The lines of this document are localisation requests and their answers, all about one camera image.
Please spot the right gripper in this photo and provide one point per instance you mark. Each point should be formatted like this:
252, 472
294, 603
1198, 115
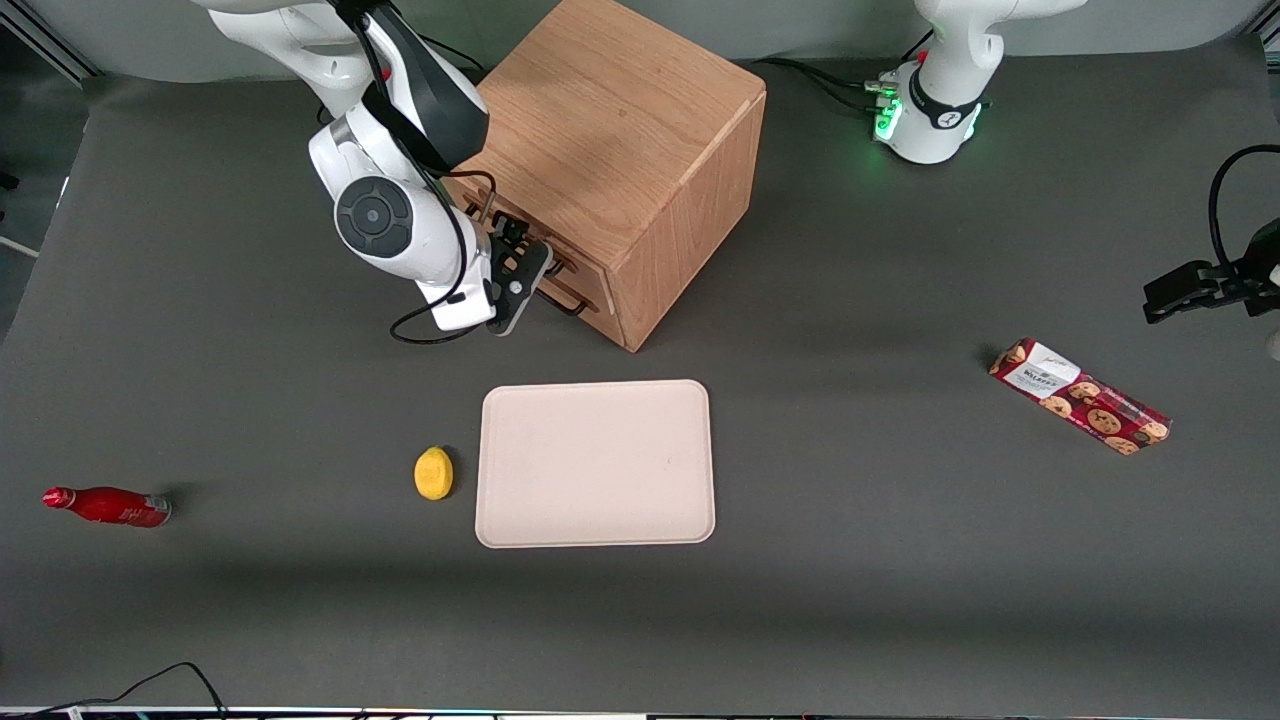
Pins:
511, 236

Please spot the wooden drawer above cabinet base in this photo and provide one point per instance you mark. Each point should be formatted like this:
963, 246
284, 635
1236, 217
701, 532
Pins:
603, 314

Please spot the beige rectangular tray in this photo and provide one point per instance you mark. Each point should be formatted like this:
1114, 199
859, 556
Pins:
595, 465

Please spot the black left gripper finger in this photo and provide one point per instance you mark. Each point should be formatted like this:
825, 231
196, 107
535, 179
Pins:
1185, 290
1265, 275

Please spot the red bottle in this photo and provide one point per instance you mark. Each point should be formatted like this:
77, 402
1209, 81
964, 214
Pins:
110, 506

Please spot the wooden drawer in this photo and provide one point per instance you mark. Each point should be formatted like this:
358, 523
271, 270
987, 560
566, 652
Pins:
592, 284
603, 314

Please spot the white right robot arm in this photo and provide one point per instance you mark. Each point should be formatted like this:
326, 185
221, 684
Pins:
400, 220

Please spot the aluminium frame profile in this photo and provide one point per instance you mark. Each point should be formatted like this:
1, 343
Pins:
45, 40

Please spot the red cookie box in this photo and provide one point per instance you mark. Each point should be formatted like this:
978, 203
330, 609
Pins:
1085, 398

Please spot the oak wooden drawer cabinet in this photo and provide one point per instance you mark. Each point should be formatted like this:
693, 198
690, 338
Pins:
620, 120

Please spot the yellow lemon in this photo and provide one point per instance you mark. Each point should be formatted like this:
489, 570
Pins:
433, 474

